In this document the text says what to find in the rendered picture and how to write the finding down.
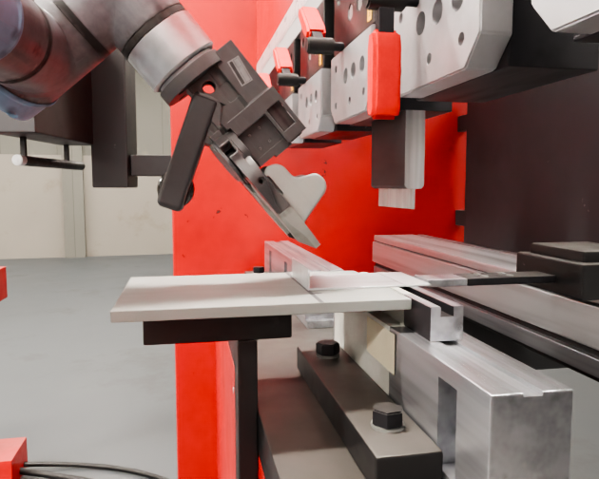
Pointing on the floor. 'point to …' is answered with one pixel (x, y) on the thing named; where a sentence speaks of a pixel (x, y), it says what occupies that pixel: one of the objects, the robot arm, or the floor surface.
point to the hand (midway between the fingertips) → (299, 239)
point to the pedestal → (2, 459)
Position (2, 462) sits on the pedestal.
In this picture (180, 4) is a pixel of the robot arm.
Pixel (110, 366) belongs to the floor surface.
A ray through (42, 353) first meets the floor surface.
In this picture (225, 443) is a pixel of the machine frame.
